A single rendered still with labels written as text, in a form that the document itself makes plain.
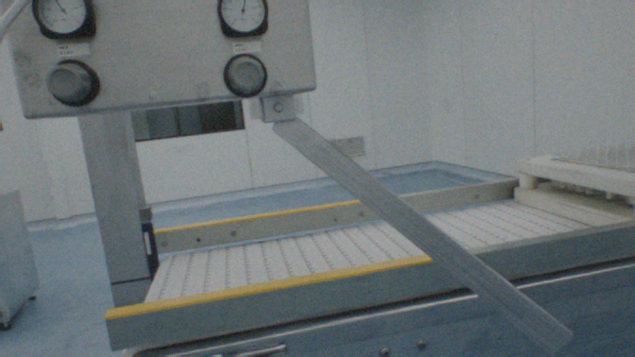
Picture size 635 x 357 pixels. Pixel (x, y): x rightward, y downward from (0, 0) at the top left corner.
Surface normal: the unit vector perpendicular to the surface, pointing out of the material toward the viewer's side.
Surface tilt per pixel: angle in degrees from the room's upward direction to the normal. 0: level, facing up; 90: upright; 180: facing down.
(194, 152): 90
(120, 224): 90
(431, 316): 90
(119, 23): 90
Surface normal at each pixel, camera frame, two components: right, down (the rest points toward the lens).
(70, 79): 0.19, 0.15
